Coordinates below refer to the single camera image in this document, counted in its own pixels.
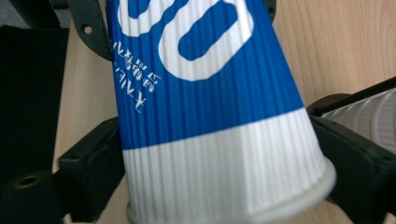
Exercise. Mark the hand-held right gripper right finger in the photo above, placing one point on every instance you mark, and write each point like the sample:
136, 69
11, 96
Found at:
361, 174

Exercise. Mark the single blue white paper cup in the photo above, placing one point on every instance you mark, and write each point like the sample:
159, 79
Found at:
218, 124

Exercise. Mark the stack of ribbed paper cups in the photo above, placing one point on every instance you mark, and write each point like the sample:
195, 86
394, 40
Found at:
373, 119

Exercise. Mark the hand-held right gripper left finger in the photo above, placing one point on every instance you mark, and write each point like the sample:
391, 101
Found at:
93, 174

